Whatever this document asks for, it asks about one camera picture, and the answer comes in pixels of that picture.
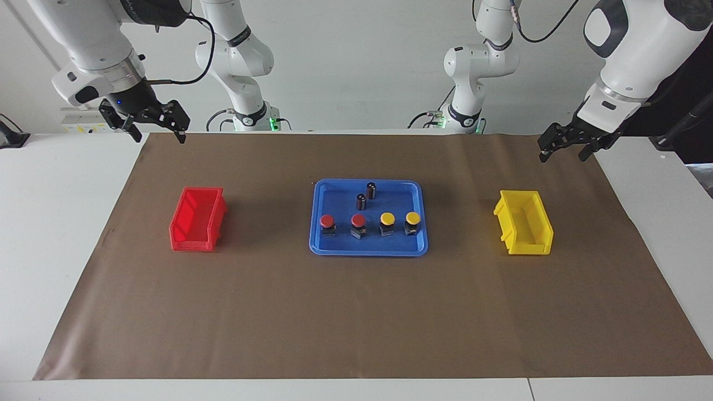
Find yellow plastic bin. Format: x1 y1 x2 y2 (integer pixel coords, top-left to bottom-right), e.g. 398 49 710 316
493 190 555 256

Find red plastic bin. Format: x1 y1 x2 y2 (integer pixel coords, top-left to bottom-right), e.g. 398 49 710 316
169 187 228 252

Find blue plastic tray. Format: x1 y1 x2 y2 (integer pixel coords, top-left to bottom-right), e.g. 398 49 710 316
309 178 429 257

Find brown paper table mat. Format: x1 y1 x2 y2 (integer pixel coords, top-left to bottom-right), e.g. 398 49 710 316
32 132 713 382

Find black right base cable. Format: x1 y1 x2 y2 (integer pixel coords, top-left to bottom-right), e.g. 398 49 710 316
206 109 237 133

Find black base cable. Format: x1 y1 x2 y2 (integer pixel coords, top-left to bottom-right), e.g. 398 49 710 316
407 86 456 129
206 109 237 133

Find white wall socket box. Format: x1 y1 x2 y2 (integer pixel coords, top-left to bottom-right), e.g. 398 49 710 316
60 107 115 134

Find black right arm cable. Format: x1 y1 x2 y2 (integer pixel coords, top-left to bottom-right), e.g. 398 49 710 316
146 14 216 86

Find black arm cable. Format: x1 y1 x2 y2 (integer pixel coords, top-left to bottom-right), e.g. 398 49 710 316
146 14 216 86
511 0 580 44

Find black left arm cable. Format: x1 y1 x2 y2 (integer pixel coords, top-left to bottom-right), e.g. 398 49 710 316
511 0 580 44

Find black clamp mount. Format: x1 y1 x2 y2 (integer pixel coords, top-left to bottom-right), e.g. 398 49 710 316
0 114 31 149

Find black left base cable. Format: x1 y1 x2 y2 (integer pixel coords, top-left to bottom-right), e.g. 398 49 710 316
407 86 456 129

